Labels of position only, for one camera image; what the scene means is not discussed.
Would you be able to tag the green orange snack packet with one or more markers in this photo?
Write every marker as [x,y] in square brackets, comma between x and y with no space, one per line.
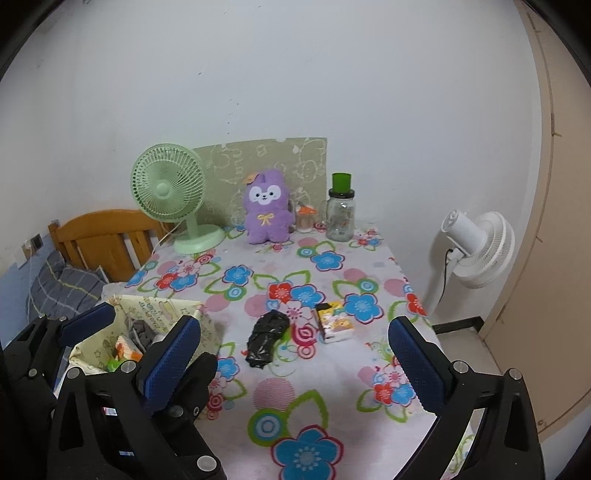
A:
[123,353]

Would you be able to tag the glass jar with green lid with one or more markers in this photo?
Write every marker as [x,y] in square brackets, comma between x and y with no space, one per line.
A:
[340,221]

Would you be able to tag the purple plush toy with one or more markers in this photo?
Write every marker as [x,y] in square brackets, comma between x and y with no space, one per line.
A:
[268,217]

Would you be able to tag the wooden bed headboard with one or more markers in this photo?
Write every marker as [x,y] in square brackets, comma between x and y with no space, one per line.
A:
[101,240]

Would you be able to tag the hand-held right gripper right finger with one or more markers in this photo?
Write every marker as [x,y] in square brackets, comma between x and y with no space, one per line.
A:
[418,364]

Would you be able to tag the beige wooden door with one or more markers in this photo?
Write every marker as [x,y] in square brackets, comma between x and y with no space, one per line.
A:
[554,230]

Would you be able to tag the green desk fan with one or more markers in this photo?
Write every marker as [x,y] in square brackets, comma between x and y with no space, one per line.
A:
[168,189]

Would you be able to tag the green patterned board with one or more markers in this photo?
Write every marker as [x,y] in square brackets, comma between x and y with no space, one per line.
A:
[231,161]

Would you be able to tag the floral tablecloth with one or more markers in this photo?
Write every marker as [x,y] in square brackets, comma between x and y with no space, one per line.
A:
[300,277]

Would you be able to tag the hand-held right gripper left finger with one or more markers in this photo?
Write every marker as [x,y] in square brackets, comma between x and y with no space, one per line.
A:
[168,364]

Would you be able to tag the wall socket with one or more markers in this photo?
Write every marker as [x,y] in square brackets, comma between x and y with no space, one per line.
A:
[36,241]

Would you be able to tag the crumpled black plastic bag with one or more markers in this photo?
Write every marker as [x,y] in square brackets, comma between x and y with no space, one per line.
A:
[265,337]

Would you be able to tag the small glass cup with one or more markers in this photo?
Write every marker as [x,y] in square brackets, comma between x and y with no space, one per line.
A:
[305,221]

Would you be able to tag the gray plaid pillow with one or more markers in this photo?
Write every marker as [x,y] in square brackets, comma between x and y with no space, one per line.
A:
[69,286]

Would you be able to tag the yellow tissue packet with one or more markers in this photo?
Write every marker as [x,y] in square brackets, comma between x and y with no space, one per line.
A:
[336,325]

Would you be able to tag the yellow printed fabric basket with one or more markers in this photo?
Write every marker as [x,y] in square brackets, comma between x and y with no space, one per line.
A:
[152,307]

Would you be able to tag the gray sock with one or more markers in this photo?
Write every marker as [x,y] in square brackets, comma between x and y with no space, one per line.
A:
[144,332]

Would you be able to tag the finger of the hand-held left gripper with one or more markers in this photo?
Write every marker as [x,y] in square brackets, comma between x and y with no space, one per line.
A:
[87,323]

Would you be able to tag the white standing fan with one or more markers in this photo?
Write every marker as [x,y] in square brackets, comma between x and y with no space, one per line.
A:
[485,249]

